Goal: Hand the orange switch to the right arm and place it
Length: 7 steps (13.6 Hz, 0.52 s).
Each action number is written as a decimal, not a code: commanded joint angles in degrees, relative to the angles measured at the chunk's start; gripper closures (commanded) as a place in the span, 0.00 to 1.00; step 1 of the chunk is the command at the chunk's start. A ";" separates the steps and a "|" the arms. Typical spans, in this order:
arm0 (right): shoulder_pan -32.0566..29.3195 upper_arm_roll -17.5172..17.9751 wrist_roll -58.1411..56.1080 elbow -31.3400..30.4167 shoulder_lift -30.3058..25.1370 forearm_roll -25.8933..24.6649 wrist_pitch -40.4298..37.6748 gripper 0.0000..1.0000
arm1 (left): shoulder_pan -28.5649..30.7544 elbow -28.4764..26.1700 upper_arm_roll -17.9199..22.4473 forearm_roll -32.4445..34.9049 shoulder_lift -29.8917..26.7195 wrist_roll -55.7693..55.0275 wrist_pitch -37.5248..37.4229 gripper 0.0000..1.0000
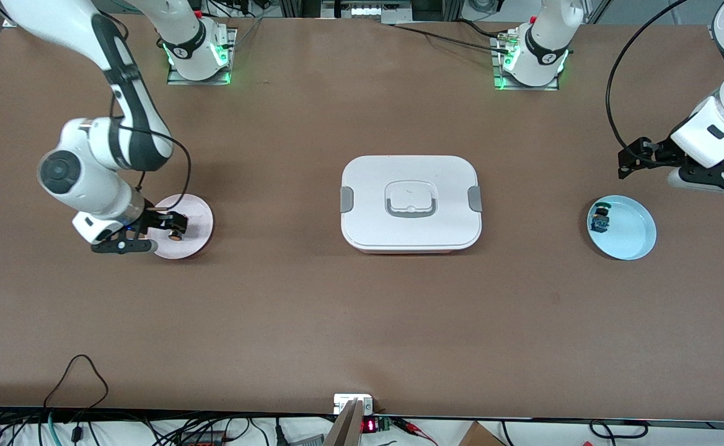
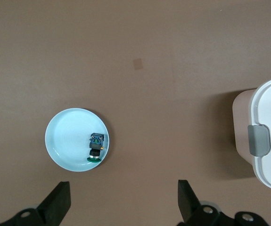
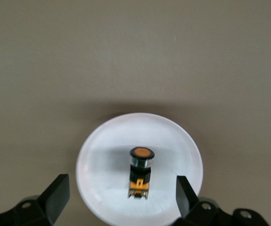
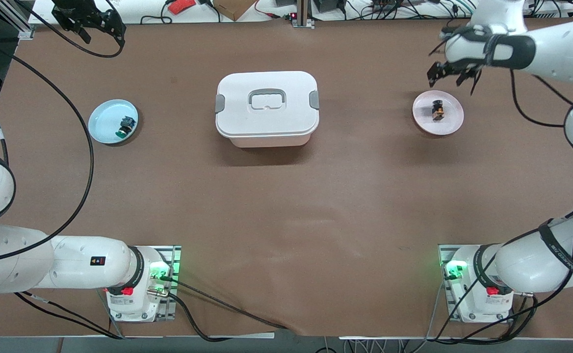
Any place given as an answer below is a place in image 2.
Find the light blue round plate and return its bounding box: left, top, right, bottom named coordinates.
left=45, top=107, right=111, bottom=173

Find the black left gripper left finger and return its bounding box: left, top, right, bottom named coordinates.
left=0, top=181, right=71, bottom=226

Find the green push button switch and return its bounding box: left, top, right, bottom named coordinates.
left=87, top=133, right=105, bottom=163

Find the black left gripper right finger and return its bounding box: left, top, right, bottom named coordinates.
left=177, top=179, right=271, bottom=226

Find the small brown tape patch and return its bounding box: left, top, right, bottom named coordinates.
left=132, top=58, right=143, bottom=71

